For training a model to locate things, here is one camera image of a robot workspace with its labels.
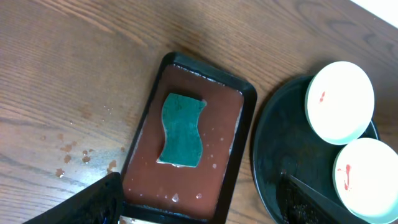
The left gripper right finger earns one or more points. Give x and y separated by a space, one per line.
299 203

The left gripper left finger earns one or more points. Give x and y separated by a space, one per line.
100 203

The light blue plate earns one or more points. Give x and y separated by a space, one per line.
365 180
339 102

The green scouring sponge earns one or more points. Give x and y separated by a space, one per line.
180 116

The black rectangular water tray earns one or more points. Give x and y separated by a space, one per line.
163 193

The black round serving tray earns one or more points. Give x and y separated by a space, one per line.
284 143

